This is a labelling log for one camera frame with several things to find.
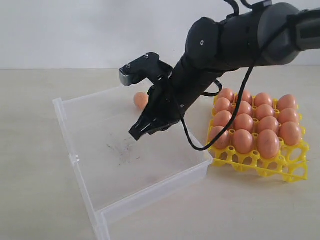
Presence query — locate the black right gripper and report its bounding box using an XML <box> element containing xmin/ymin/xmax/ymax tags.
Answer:
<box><xmin>129</xmin><ymin>82</ymin><xmax>190</xmax><ymax>141</ymax></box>

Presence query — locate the clear plastic tray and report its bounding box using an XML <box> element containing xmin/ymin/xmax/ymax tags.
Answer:
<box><xmin>53</xmin><ymin>83</ymin><xmax>213</xmax><ymax>240</ymax></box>

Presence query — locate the yellow plastic egg tray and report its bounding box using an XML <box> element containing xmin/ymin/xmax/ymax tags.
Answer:
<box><xmin>209</xmin><ymin>95</ymin><xmax>310</xmax><ymax>183</ymax></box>

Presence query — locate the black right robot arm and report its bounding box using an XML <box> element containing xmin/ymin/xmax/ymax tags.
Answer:
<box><xmin>121</xmin><ymin>1</ymin><xmax>320</xmax><ymax>140</ymax></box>

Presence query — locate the black camera cable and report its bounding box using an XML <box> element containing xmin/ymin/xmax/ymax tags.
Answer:
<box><xmin>159</xmin><ymin>0</ymin><xmax>320</xmax><ymax>152</ymax></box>

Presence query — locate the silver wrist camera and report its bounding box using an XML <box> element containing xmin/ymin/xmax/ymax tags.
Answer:
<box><xmin>119</xmin><ymin>52</ymin><xmax>173</xmax><ymax>87</ymax></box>

